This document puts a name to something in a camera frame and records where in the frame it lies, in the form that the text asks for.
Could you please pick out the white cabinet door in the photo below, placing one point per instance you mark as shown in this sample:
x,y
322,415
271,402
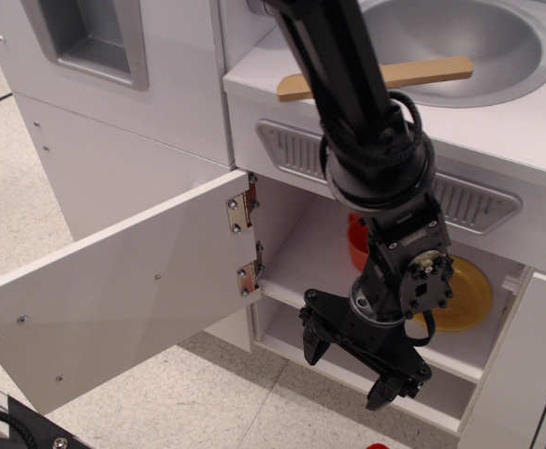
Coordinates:
x,y
509,409
74,319

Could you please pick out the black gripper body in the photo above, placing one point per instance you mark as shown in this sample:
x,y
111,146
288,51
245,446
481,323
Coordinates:
x,y
383,349

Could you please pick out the upper metal door hinge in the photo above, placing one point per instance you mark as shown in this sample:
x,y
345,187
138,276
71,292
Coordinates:
x,y
240,207

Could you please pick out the lower metal door hinge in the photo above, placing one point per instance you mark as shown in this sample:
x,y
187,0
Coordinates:
x,y
249,275

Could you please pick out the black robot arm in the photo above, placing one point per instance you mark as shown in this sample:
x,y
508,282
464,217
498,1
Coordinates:
x,y
378,162

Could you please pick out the grey round knob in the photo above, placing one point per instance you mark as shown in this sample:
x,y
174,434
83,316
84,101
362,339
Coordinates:
x,y
258,7

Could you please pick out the white toy kitchen cabinet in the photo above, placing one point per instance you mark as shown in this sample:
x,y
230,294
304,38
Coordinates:
x,y
112,152

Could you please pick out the silver sink bowl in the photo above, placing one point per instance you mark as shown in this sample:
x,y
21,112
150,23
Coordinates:
x,y
506,45

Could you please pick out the metal door hinge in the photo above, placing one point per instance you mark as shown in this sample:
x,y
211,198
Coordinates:
x,y
249,275
240,207

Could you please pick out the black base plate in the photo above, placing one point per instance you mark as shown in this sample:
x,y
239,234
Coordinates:
x,y
28,429

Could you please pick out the grey microwave window frame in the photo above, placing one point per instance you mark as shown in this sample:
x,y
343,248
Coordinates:
x,y
98,38

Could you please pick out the red object at bottom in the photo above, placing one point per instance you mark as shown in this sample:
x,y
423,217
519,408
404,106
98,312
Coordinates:
x,y
377,445

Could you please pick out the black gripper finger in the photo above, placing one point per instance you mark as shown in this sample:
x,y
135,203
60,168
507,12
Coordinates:
x,y
387,388
315,343

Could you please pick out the grey vent panel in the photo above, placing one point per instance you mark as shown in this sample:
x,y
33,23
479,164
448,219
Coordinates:
x,y
466,204

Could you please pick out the red plastic cup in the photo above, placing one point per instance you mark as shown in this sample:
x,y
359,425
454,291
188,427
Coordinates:
x,y
357,235

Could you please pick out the yellow plastic plate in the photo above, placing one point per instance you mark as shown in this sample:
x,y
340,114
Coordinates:
x,y
471,302

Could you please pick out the wooden toy knife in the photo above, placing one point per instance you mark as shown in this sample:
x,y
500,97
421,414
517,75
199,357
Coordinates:
x,y
295,87

